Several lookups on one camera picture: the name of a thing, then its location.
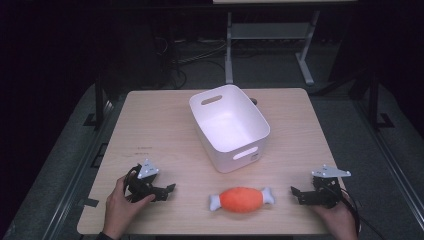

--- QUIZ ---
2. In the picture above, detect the person's left hand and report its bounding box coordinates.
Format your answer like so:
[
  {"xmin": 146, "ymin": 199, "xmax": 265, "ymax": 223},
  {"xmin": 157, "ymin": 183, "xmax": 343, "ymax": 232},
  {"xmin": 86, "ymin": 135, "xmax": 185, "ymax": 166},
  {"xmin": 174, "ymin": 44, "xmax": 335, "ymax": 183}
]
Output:
[{"xmin": 102, "ymin": 175, "xmax": 157, "ymax": 240}]

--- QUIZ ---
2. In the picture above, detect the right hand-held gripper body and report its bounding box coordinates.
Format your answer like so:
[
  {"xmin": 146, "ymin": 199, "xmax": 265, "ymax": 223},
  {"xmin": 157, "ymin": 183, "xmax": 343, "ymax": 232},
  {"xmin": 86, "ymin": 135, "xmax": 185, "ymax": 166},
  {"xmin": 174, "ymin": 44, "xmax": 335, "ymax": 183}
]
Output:
[{"xmin": 301, "ymin": 164, "xmax": 352, "ymax": 210}]

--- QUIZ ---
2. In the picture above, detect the white plastic storage bin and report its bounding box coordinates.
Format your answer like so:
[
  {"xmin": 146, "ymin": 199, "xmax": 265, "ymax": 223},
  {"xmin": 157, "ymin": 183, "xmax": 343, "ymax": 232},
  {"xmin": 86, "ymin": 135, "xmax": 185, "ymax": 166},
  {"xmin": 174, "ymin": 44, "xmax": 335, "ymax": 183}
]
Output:
[{"xmin": 188, "ymin": 84, "xmax": 271, "ymax": 174}]

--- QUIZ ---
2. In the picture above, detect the bundle of floor cables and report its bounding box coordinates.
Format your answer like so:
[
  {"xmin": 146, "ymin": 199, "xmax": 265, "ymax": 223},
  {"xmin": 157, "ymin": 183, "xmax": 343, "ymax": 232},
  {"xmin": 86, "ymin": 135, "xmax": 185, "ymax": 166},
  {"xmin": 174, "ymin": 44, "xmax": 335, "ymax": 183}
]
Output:
[{"xmin": 152, "ymin": 35, "xmax": 228, "ymax": 90}]

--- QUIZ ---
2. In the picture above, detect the orange plush bone toy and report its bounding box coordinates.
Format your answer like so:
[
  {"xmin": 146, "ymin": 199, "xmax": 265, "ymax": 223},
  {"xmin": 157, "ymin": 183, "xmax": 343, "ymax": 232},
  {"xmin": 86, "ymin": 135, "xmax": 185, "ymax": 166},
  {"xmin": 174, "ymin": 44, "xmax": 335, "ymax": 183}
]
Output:
[{"xmin": 208, "ymin": 186, "xmax": 276, "ymax": 214}]

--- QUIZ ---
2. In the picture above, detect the metal floor rail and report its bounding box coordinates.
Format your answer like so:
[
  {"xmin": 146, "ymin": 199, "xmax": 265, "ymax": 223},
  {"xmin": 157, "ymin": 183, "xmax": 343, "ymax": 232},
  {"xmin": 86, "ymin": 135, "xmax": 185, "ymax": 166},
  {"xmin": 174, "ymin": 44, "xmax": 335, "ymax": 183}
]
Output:
[
  {"xmin": 41, "ymin": 99, "xmax": 125, "ymax": 240},
  {"xmin": 353, "ymin": 99, "xmax": 424, "ymax": 231}
]

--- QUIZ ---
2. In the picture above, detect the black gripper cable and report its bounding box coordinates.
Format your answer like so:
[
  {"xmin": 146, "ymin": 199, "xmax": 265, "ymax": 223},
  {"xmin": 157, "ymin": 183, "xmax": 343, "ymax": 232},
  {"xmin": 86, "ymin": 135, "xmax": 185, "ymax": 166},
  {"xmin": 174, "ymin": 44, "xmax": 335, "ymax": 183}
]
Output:
[{"xmin": 339, "ymin": 187, "xmax": 386, "ymax": 240}]

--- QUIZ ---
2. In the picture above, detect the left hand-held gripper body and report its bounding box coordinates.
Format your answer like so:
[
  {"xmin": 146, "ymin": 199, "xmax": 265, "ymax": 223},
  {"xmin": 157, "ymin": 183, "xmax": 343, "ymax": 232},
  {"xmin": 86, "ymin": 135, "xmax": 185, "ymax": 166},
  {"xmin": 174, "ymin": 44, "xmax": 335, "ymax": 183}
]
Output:
[{"xmin": 123, "ymin": 158, "xmax": 168, "ymax": 203}]

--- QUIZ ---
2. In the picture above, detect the person's right hand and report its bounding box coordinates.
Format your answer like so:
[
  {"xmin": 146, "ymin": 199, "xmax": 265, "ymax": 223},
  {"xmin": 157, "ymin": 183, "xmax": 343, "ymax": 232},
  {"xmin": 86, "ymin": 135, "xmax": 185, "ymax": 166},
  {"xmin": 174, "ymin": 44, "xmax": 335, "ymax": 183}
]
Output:
[{"xmin": 311, "ymin": 192, "xmax": 360, "ymax": 240}]

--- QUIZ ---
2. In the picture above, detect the black metal stand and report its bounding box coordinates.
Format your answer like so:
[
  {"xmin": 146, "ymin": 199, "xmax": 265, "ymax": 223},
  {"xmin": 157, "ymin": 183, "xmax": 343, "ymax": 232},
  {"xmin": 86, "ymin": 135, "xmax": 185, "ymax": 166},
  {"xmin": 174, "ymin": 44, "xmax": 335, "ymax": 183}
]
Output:
[
  {"xmin": 82, "ymin": 71, "xmax": 115, "ymax": 130},
  {"xmin": 349, "ymin": 70, "xmax": 396, "ymax": 132}
]

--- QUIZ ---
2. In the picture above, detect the grey metal desk frame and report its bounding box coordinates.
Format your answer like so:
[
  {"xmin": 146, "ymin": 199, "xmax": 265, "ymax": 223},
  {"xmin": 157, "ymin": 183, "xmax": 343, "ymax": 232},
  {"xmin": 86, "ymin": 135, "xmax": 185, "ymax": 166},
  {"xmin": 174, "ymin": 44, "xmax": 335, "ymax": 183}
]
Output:
[{"xmin": 212, "ymin": 0, "xmax": 358, "ymax": 87}]

